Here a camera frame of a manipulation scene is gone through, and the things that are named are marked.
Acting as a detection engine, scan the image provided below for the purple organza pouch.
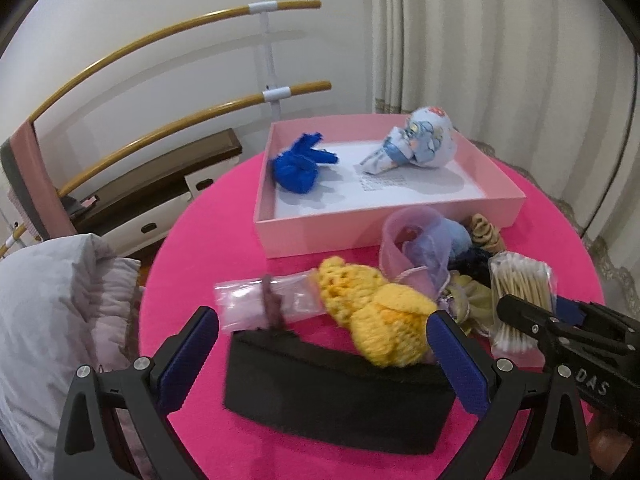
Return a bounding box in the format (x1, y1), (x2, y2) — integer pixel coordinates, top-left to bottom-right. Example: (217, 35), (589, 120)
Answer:
(378, 206), (453, 297)

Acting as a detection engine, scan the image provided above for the white barre post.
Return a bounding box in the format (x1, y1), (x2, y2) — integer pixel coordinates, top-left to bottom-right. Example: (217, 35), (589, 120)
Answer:
(249, 2), (292, 122)

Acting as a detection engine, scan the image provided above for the light blue navy pompom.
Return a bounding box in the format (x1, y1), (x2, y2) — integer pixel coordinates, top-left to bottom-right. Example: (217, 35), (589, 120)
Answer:
(440, 221), (493, 281)

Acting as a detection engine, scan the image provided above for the white drawer cabinet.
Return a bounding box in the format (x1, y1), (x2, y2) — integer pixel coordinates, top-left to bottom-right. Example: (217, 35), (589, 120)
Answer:
(64, 128), (244, 257)

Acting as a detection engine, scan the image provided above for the brown striped scrunchie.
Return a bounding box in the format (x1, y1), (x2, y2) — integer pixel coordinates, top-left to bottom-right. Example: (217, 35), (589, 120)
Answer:
(469, 213), (506, 256)

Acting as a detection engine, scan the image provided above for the pink cardboard box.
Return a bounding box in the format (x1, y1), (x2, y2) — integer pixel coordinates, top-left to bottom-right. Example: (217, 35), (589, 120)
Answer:
(252, 113), (527, 260)

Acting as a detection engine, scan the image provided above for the person's right hand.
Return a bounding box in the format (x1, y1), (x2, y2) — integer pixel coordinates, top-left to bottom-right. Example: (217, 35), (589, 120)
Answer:
(591, 416), (634, 469)

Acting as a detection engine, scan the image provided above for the cream curtain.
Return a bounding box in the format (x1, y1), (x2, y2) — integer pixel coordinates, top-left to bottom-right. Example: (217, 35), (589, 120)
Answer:
(369, 0), (640, 288)

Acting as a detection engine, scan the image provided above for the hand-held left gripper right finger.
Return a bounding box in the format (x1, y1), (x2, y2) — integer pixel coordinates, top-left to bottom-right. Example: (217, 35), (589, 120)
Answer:
(426, 309), (594, 480)

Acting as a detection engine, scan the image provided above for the long wooden barre rail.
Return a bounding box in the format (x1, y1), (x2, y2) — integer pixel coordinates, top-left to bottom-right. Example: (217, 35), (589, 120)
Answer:
(29, 0), (322, 123)

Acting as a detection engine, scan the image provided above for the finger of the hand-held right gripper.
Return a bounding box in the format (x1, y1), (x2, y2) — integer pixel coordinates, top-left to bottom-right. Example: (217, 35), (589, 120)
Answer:
(555, 298), (639, 334)
(496, 294), (627, 357)

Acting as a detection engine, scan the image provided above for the blue knitted cloth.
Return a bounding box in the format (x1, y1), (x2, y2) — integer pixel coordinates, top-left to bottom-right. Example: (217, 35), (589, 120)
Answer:
(269, 131), (340, 196)

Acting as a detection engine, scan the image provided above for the grey white bedding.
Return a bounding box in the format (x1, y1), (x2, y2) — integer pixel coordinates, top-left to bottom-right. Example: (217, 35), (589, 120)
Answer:
(0, 233), (144, 468)

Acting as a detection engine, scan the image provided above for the yellow crochet cloth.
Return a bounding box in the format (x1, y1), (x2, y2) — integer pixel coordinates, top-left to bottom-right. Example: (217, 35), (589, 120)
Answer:
(316, 256), (440, 368)

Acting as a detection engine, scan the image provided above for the pack of cotton swabs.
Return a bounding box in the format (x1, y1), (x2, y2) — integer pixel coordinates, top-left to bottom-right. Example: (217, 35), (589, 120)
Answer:
(487, 251), (557, 361)

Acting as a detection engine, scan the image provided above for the cartoon print cloth bundle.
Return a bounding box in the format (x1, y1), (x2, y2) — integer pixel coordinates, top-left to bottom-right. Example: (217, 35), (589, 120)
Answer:
(359, 106), (456, 176)

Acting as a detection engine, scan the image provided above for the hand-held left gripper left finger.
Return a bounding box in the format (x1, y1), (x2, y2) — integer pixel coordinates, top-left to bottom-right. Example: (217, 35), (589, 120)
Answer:
(54, 306), (221, 480)

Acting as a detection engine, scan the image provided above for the olive and purple scrunchie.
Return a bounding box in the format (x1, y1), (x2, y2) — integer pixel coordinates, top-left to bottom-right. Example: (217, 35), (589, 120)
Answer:
(436, 271), (496, 338)

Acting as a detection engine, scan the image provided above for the short wooden barre rail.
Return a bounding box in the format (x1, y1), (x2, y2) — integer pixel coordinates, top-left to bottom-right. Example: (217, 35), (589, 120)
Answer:
(56, 80), (333, 198)

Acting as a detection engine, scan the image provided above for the clear plastic bag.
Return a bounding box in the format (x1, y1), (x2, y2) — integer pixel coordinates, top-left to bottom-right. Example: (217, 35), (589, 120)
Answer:
(213, 269), (326, 332)

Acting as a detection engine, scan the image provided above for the pink and grey hanging cloth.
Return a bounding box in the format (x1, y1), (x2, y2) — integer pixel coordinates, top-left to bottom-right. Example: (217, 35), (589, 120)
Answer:
(0, 122), (72, 240)

